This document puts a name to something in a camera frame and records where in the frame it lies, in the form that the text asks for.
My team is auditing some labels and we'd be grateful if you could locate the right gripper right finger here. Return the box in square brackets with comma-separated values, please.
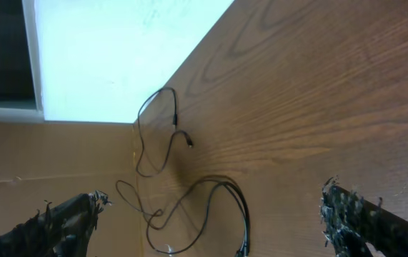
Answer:
[320, 177, 408, 256]

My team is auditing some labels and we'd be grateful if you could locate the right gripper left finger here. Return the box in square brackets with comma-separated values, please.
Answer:
[0, 191, 111, 257]

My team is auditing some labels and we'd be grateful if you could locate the brown cardboard panel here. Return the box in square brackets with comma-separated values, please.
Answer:
[0, 123, 141, 256]

